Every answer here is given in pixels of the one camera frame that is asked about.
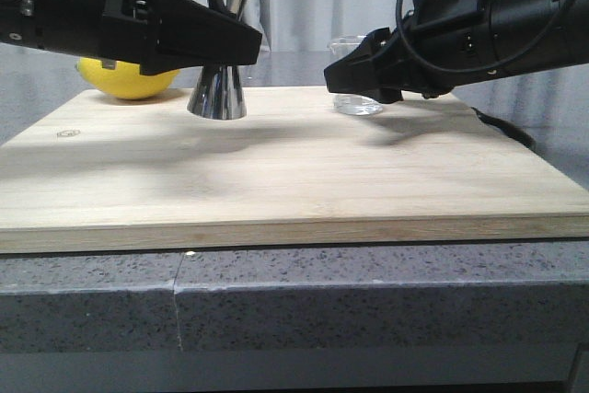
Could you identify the yellow lemon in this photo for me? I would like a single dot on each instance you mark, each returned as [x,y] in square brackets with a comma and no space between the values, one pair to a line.
[124,81]

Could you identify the steel double jigger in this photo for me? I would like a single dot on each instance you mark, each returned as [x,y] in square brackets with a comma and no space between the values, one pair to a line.
[218,94]

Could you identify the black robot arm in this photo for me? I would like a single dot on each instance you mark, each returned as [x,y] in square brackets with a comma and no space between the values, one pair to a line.
[530,35]

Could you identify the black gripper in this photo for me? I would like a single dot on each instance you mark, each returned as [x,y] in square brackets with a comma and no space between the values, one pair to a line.
[442,45]
[159,35]

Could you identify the light wooden cutting board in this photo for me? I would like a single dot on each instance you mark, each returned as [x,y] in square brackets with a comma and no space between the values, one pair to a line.
[101,174]

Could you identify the clear glass beaker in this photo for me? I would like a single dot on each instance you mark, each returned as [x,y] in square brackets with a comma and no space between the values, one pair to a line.
[345,103]

